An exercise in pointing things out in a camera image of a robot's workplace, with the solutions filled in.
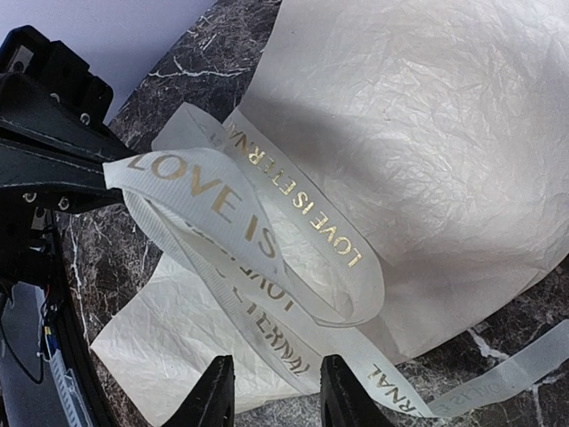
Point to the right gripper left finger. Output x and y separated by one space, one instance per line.
211 401

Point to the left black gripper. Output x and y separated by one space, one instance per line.
53 144

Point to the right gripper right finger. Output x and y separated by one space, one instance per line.
344 401

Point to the white printed ribbon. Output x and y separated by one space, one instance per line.
293 275

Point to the beige wrapping paper sheet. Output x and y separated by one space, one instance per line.
439 129

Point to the white slotted cable duct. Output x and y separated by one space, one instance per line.
71 398

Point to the black front table rail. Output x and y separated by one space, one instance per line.
67 335

